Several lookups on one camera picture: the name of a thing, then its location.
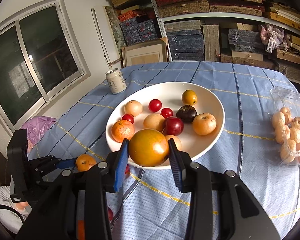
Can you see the dark red plum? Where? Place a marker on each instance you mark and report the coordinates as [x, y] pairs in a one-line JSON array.
[[173, 126]]

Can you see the yellow orange round fruit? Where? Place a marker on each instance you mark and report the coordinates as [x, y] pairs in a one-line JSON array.
[[176, 140]]

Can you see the pale orange speckled fruit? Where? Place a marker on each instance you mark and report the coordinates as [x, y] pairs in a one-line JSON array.
[[204, 124]]

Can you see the small red tomato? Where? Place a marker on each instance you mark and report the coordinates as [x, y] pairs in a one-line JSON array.
[[128, 117]]

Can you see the white metal storage shelf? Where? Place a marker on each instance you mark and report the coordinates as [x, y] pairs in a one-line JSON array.
[[227, 31]]

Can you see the pale beige round fruit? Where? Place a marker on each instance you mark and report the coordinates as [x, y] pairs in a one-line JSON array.
[[133, 108]]

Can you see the sliding glass window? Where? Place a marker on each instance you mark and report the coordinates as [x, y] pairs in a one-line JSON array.
[[40, 60]]

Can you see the large orange mandarin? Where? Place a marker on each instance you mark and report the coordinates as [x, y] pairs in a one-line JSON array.
[[84, 162]]

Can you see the small orange mandarin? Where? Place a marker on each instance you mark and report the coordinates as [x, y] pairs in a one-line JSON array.
[[121, 130]]

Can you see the grey knitted sleeve forearm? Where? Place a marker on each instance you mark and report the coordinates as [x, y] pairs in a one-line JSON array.
[[9, 219]]

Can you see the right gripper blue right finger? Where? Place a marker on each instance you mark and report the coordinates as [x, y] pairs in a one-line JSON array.
[[180, 167]]

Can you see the large yellow orange fruit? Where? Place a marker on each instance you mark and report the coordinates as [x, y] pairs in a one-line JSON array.
[[154, 121]]

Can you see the cardboard framed box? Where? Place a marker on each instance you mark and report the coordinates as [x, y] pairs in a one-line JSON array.
[[153, 51]]

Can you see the white beverage can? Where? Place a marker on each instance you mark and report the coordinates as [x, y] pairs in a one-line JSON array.
[[115, 81]]

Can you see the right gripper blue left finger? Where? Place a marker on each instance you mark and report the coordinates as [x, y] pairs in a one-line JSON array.
[[120, 165]]

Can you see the large white oval plate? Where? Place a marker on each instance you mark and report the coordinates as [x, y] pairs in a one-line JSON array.
[[170, 94]]

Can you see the dark purple mangosteen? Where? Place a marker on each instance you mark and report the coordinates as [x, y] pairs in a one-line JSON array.
[[186, 113]]

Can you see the yellow orange persimmon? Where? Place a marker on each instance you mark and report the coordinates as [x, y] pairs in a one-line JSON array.
[[148, 148]]

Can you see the pink plastic bag on shelf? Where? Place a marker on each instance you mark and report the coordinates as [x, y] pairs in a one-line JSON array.
[[273, 37]]

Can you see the red cherry tomato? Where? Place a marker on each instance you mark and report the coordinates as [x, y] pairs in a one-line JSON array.
[[155, 105]]

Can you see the person's left hand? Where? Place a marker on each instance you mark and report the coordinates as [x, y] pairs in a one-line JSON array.
[[21, 206]]

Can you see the yellow green round fruit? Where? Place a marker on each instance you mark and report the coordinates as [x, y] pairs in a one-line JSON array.
[[189, 97]]

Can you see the purple cloth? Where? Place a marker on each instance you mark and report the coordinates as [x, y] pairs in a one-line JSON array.
[[36, 128]]

